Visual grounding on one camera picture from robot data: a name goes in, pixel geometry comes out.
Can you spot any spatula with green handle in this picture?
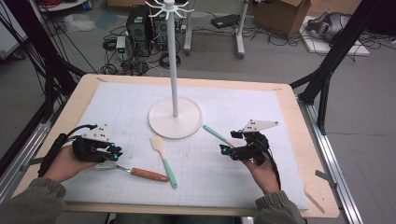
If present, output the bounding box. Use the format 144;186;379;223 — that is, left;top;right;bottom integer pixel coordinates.
149;134;178;189

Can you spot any person's left hand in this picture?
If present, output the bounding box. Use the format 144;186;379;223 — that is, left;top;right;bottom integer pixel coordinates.
46;145;98;183

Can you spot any black metal frame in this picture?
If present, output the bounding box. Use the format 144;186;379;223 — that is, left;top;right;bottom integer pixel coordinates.
289;0;396;135
0;0;88;176

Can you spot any large cardboard box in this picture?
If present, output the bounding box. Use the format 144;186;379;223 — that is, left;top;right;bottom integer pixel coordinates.
253;0;312;39

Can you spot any thin wooden strip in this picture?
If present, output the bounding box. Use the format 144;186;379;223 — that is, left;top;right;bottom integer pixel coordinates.
304;189;326;215

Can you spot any white cabinet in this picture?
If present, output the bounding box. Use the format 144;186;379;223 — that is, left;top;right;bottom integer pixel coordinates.
0;0;28;60

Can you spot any round white table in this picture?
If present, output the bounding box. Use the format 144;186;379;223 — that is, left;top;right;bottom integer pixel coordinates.
36;0;89;13

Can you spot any black flat box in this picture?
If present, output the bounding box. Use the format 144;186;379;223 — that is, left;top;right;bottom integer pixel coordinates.
210;13;241;30

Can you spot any black floor cables bundle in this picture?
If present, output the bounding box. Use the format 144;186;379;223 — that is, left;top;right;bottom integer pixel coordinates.
101;24;182;77

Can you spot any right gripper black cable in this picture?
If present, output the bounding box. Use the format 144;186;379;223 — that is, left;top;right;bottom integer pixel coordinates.
263;145;283;191

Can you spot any white floor board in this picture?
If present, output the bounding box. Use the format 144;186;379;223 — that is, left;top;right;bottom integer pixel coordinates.
299;15;371;58

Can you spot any white desk leg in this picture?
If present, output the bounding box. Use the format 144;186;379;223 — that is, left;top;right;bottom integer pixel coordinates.
182;0;193;56
235;0;250;60

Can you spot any aluminium rail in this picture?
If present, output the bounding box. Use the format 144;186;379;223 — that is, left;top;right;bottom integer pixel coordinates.
297;94;364;224
0;119;52;203

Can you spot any small white electronic box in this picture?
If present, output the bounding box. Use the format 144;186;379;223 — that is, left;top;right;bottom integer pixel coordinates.
115;35;127;61

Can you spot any grey device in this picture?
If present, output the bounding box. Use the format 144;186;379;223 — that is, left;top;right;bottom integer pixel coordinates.
306;11;353;43

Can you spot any pastry brush with green handle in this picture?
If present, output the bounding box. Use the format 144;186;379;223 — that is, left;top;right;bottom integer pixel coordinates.
202;124;238;147

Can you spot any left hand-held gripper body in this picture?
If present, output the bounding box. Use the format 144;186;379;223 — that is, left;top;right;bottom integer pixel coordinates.
73;124;115;163

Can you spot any white hook stand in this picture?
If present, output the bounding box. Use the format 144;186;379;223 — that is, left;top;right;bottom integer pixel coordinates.
144;0;204;140

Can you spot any grey metal bracket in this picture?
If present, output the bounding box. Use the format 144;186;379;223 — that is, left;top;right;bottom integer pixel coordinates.
315;169;338;189
21;156;45;173

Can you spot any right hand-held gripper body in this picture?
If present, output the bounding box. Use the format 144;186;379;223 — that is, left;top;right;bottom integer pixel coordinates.
231;119;279;166

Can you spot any person's right hand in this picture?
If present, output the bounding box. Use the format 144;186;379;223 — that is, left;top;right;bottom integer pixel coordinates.
244;158;280;196

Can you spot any wire whisk with wooden handle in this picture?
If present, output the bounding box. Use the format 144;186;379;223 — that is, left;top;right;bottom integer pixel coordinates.
92;161;170;183

